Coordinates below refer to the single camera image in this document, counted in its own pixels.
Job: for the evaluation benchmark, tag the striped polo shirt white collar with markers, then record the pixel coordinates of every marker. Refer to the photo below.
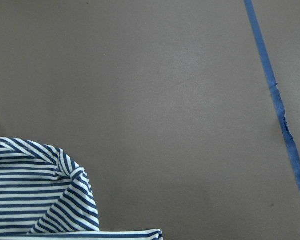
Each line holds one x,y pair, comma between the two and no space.
45,195

